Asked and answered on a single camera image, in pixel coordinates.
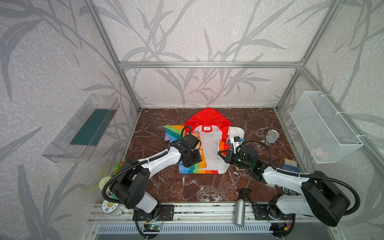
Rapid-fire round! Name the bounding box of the colourful rainbow hooded kids jacket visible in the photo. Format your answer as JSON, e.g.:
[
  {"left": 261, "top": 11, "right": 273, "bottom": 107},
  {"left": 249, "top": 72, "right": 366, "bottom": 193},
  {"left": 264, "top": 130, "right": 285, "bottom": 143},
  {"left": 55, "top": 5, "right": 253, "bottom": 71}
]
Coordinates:
[{"left": 164, "top": 108, "right": 245, "bottom": 175}]

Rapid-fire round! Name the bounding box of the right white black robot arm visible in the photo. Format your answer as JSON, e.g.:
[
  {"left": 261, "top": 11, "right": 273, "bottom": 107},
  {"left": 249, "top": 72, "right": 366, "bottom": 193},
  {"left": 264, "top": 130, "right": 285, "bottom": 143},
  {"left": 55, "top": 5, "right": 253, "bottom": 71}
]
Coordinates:
[{"left": 218, "top": 145, "right": 360, "bottom": 227}]

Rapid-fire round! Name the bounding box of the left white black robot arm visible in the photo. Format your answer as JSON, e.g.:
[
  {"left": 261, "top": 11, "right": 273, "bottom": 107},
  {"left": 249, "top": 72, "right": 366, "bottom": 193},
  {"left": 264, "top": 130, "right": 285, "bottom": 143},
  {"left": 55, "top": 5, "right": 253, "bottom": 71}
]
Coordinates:
[{"left": 102, "top": 134, "right": 202, "bottom": 218}]

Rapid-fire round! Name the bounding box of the silver metal tin can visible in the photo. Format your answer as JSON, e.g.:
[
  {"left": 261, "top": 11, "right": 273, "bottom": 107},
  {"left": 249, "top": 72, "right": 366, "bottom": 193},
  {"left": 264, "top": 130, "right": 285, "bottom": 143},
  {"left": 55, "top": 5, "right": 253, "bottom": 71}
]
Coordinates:
[{"left": 266, "top": 129, "right": 280, "bottom": 144}]

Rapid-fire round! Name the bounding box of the blue white work glove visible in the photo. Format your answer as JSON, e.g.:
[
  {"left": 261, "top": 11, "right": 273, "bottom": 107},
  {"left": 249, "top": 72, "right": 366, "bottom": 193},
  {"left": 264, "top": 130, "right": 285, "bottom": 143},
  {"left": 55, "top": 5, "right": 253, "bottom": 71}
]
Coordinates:
[{"left": 281, "top": 158, "right": 302, "bottom": 196}]

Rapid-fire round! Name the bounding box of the silver spray bottle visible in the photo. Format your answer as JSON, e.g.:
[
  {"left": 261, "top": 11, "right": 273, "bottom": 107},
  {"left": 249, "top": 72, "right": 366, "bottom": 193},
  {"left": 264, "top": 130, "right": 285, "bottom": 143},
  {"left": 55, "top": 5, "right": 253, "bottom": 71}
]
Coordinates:
[{"left": 234, "top": 189, "right": 252, "bottom": 228}]

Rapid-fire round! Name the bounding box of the pink item in basket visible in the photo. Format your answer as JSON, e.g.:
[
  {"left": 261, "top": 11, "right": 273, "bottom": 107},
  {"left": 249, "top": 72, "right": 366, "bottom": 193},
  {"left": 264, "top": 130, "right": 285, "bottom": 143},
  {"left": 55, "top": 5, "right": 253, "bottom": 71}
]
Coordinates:
[{"left": 312, "top": 147, "right": 326, "bottom": 159}]

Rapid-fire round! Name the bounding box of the artificial flower bouquet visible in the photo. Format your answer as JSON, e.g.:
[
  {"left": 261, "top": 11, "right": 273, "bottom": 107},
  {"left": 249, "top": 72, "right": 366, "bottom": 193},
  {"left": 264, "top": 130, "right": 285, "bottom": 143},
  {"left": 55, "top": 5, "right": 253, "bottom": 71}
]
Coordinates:
[{"left": 82, "top": 161, "right": 125, "bottom": 192}]

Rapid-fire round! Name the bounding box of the right black corrugated cable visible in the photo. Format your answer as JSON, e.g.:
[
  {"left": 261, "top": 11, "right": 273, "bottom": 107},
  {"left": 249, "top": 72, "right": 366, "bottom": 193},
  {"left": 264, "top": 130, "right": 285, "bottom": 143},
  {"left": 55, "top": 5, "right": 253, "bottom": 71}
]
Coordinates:
[{"left": 239, "top": 140, "right": 361, "bottom": 216}]

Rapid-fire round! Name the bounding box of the black corrugated cable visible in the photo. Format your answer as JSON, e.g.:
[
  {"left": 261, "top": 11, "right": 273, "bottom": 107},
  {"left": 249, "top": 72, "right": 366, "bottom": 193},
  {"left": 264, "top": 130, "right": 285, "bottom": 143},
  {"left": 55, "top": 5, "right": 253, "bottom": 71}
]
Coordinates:
[
  {"left": 239, "top": 140, "right": 361, "bottom": 216},
  {"left": 101, "top": 125, "right": 202, "bottom": 205}
]

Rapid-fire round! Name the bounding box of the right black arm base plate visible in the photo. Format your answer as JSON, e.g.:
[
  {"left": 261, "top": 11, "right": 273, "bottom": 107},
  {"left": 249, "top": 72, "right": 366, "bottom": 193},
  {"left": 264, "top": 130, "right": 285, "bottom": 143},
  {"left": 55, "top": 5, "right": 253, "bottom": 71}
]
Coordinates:
[{"left": 252, "top": 203, "right": 296, "bottom": 221}]

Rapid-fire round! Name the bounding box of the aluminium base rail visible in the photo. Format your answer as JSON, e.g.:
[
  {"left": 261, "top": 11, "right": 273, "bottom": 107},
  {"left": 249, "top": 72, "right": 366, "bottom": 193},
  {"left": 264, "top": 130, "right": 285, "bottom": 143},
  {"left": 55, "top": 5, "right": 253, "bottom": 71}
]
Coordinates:
[{"left": 86, "top": 201, "right": 341, "bottom": 224}]

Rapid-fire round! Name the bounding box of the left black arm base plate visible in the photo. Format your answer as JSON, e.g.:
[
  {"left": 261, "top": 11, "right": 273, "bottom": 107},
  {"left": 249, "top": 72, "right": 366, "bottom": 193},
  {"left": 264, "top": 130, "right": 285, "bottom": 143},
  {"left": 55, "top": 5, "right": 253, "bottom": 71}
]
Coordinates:
[{"left": 134, "top": 204, "right": 175, "bottom": 222}]

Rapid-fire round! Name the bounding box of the white wire mesh basket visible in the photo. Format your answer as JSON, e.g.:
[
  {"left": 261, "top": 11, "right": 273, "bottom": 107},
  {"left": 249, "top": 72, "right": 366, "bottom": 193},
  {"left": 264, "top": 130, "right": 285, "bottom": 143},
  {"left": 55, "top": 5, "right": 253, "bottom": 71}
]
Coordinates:
[{"left": 290, "top": 91, "right": 364, "bottom": 164}]

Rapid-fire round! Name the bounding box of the left black corrugated cable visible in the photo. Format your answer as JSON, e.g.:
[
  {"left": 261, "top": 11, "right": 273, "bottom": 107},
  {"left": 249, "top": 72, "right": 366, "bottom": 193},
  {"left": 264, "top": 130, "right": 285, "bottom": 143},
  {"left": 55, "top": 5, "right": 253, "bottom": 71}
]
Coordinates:
[{"left": 101, "top": 125, "right": 202, "bottom": 205}]

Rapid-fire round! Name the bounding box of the clear acrylic wall shelf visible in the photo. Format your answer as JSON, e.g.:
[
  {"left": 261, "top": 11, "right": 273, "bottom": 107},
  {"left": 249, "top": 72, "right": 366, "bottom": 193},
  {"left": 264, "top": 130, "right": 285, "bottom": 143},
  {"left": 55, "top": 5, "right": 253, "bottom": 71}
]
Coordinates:
[{"left": 43, "top": 94, "right": 120, "bottom": 163}]

